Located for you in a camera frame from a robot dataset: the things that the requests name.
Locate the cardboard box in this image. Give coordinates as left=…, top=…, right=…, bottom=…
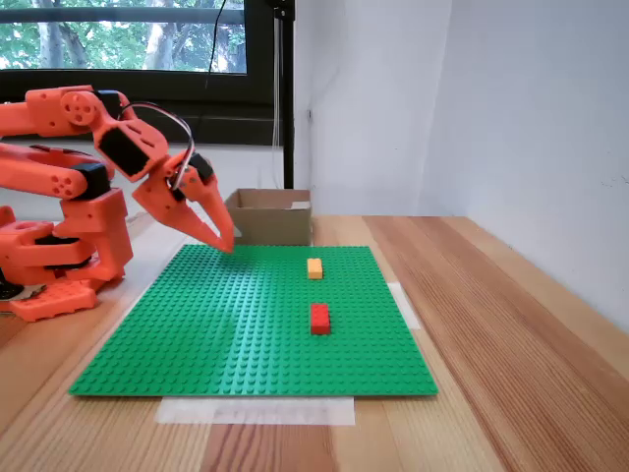
left=223, top=188, right=315, bottom=247

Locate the green lego baseplate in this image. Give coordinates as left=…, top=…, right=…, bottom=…
left=68, top=244, right=439, bottom=398

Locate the red lego block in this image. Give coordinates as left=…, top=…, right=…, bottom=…
left=310, top=303, right=332, bottom=336

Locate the black table clamp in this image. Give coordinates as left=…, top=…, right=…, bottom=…
left=0, top=275, right=30, bottom=302

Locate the white masking tape strip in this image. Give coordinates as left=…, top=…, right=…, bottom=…
left=387, top=282, right=422, bottom=330
left=155, top=396, right=356, bottom=427

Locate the black window frame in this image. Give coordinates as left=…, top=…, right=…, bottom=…
left=0, top=0, right=296, bottom=147

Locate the black camera stand pole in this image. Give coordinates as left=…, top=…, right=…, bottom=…
left=267, top=0, right=297, bottom=191

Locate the black hanging cable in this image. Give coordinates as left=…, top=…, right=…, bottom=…
left=194, top=0, right=228, bottom=158

